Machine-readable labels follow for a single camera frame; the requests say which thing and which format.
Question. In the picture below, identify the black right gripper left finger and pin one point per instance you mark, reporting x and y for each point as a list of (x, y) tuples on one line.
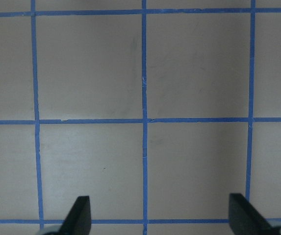
[(78, 221)]

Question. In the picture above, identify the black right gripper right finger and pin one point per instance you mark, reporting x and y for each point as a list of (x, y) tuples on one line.
[(244, 219)]

